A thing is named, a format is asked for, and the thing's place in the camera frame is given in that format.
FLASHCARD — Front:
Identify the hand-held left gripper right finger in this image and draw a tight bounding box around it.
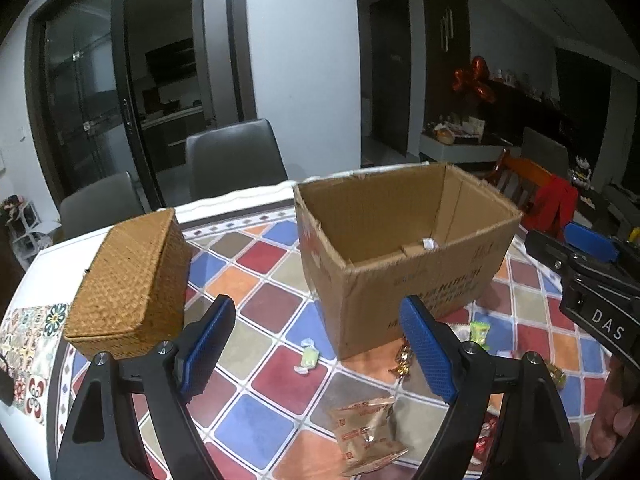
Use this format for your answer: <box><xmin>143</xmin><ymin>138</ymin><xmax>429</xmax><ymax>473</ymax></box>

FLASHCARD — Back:
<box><xmin>398</xmin><ymin>295</ymin><xmax>583</xmax><ymax>480</ymax></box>

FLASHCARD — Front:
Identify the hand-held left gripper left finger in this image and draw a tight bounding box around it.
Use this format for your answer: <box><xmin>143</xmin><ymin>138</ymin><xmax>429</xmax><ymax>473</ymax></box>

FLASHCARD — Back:
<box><xmin>54</xmin><ymin>295</ymin><xmax>237</xmax><ymax>480</ymax></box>

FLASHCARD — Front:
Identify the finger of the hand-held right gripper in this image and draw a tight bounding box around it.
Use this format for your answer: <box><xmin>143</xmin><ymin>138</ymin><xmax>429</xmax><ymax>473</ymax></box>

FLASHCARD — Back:
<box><xmin>524</xmin><ymin>229</ymin><xmax>577</xmax><ymax>275</ymax></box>
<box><xmin>563</xmin><ymin>221</ymin><xmax>627</xmax><ymax>264</ymax></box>

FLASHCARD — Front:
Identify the gold candy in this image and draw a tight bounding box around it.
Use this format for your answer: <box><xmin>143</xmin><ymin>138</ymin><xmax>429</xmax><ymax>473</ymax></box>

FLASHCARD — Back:
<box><xmin>389</xmin><ymin>337</ymin><xmax>416</xmax><ymax>378</ymax></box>

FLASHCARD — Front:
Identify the green snack packet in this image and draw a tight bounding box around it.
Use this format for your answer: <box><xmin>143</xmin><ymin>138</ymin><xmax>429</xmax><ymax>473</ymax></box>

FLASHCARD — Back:
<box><xmin>469</xmin><ymin>320</ymin><xmax>493</xmax><ymax>348</ymax></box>

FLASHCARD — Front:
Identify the cardboard box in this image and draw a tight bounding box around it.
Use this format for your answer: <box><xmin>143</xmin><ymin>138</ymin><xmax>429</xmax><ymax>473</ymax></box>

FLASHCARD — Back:
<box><xmin>292</xmin><ymin>162</ymin><xmax>523</xmax><ymax>361</ymax></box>

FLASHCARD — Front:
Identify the brown snack packet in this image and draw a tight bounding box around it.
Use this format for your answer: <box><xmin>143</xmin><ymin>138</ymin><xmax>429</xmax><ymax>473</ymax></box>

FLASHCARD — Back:
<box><xmin>327</xmin><ymin>395</ymin><xmax>398</xmax><ymax>436</ymax></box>
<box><xmin>340</xmin><ymin>425</ymin><xmax>411</xmax><ymax>476</ymax></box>

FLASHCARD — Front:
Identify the red white snack packet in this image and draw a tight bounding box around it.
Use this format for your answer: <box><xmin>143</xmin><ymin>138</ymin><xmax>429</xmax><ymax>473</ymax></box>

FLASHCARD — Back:
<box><xmin>472</xmin><ymin>412</ymin><xmax>501</xmax><ymax>463</ymax></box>

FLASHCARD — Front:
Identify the green candy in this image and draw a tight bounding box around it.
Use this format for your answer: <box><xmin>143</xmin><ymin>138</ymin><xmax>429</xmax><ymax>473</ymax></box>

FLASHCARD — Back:
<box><xmin>294</xmin><ymin>338</ymin><xmax>321</xmax><ymax>376</ymax></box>

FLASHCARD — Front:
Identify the person's right hand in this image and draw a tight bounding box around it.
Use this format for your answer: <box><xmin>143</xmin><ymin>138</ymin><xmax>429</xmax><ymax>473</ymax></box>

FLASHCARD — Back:
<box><xmin>585</xmin><ymin>355</ymin><xmax>640</xmax><ymax>461</ymax></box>

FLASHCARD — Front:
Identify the red cloth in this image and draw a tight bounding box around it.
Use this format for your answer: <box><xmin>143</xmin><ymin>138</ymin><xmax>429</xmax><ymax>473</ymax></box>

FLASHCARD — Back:
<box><xmin>532</xmin><ymin>175</ymin><xmax>581</xmax><ymax>238</ymax></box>

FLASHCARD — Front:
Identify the toy robot figure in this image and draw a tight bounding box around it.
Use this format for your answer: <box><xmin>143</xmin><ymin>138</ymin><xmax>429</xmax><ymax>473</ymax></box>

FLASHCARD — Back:
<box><xmin>570</xmin><ymin>155</ymin><xmax>596</xmax><ymax>191</ymax></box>

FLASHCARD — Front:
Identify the orange wooden chair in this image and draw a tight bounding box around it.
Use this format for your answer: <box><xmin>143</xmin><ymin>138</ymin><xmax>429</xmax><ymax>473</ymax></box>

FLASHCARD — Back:
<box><xmin>482</xmin><ymin>147</ymin><xmax>556</xmax><ymax>216</ymax></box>

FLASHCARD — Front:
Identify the yellow wrapped candy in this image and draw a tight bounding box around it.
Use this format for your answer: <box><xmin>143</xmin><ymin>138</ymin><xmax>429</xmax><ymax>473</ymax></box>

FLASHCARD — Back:
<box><xmin>542</xmin><ymin>360</ymin><xmax>568</xmax><ymax>391</ymax></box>

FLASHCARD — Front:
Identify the woven wicker basket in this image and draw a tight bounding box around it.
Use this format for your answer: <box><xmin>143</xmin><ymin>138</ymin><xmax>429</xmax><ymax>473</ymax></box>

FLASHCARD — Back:
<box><xmin>63</xmin><ymin>207</ymin><xmax>193</xmax><ymax>361</ymax></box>

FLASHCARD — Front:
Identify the grey chair beside sideboard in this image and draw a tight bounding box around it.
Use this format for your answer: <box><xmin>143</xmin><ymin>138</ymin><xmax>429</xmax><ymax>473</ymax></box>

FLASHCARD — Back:
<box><xmin>520</xmin><ymin>126</ymin><xmax>571</xmax><ymax>178</ymax></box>

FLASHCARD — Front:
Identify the white low coffee table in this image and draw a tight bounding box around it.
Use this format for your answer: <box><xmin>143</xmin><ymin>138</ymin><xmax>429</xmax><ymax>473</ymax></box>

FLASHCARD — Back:
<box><xmin>419</xmin><ymin>130</ymin><xmax>523</xmax><ymax>163</ymax></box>

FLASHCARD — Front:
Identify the dark sideboard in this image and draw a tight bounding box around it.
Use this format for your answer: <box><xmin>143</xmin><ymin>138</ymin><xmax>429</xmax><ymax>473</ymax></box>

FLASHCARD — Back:
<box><xmin>485</xmin><ymin>77</ymin><xmax>611</xmax><ymax>161</ymax></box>

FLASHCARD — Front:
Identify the clutter of small items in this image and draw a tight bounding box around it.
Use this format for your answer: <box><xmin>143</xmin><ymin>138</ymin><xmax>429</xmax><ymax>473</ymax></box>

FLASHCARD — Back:
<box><xmin>425</xmin><ymin>115</ymin><xmax>486</xmax><ymax>143</ymax></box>

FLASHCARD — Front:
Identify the low grey dining chair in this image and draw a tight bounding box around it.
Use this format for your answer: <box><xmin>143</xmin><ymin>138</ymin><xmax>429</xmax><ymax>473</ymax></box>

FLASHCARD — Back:
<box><xmin>59</xmin><ymin>171</ymin><xmax>146</xmax><ymax>243</ymax></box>

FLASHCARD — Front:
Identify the patterned floral placemat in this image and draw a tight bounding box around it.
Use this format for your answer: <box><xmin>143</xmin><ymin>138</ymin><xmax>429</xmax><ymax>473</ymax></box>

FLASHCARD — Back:
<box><xmin>0</xmin><ymin>302</ymin><xmax>68</xmax><ymax>426</ymax></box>

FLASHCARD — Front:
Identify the red foil balloon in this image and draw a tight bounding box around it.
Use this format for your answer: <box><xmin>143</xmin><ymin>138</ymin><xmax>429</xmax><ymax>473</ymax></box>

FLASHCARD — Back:
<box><xmin>451</xmin><ymin>56</ymin><xmax>496</xmax><ymax>103</ymax></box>

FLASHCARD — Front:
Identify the tall grey dining chair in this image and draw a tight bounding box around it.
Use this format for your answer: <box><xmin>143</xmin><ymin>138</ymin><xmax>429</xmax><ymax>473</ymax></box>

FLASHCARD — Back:
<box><xmin>184</xmin><ymin>118</ymin><xmax>290</xmax><ymax>201</ymax></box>

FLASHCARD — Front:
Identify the dark wooden cabinet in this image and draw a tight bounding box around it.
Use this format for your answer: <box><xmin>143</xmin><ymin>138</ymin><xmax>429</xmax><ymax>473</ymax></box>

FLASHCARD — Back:
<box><xmin>420</xmin><ymin>0</ymin><xmax>471</xmax><ymax>161</ymax></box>

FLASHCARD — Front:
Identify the white shelf rack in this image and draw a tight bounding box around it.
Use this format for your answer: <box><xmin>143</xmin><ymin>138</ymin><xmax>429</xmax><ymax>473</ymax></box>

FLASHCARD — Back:
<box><xmin>0</xmin><ymin>195</ymin><xmax>41</xmax><ymax>261</ymax></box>

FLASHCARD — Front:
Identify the dark interior door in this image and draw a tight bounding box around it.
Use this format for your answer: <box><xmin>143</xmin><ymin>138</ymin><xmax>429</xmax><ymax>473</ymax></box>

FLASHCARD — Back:
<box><xmin>370</xmin><ymin>0</ymin><xmax>411</xmax><ymax>156</ymax></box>

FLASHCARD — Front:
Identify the sliding glass door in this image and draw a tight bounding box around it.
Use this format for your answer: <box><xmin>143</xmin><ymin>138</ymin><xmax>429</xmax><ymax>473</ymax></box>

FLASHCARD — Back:
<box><xmin>27</xmin><ymin>0</ymin><xmax>166</xmax><ymax>211</ymax></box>

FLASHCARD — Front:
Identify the silver refrigerator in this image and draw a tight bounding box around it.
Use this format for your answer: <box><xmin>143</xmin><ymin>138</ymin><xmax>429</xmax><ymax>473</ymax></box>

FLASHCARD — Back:
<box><xmin>191</xmin><ymin>0</ymin><xmax>241</xmax><ymax>128</ymax></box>

